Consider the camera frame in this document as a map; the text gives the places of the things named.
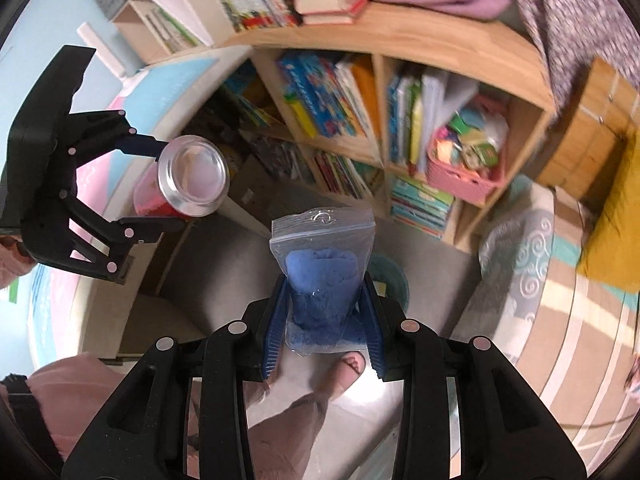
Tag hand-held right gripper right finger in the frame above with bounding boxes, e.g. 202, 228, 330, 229
360, 270, 588, 480

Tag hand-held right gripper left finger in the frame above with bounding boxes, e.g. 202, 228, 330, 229
60, 272, 291, 480

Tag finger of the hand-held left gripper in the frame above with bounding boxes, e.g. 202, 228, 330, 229
52, 109, 168, 196
22, 192, 190, 287

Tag red drink can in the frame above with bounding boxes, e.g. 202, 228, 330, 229
132, 135, 231, 221

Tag blue clay zip bag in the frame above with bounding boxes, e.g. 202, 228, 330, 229
269, 206, 377, 358

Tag person's left forearm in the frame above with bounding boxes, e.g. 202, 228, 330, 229
0, 234, 37, 290

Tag teal round mat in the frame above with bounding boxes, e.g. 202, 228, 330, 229
367, 252, 410, 311

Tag person's bare foot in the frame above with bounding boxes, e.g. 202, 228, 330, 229
245, 350, 368, 480

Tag small white shelf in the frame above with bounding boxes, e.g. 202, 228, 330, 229
111, 0, 221, 66

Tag white green books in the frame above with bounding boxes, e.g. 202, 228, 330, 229
145, 2, 201, 53

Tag stack of flat books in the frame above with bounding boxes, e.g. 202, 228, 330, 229
390, 175, 456, 238

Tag row of thin books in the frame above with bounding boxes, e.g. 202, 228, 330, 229
312, 150, 386, 200

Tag grey swirl rug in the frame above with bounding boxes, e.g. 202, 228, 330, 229
477, 175, 557, 346

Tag pink basket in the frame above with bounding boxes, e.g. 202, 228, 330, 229
425, 130, 506, 206

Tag person's pink clothed leg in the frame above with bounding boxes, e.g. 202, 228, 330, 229
27, 352, 131, 461

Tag blue puzzle box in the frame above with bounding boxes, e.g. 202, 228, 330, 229
277, 52, 371, 138

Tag beige striped rug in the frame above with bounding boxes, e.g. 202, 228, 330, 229
500, 185, 640, 461

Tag pile of colourful toys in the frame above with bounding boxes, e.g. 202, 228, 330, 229
435, 105, 508, 171

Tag row of upright books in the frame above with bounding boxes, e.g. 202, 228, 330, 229
387, 67, 481, 166

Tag thin red hardcover book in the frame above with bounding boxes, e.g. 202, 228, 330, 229
301, 0, 368, 26

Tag yellow cushion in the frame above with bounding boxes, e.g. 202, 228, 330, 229
575, 130, 640, 291

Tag wooden bookshelf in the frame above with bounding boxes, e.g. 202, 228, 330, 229
220, 0, 558, 248

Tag wooden box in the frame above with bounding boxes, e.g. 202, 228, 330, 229
537, 57, 640, 201

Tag purple white patterned cloth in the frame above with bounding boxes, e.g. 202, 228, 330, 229
510, 0, 640, 121

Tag white wall fixture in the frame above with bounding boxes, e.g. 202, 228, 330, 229
77, 21, 132, 81

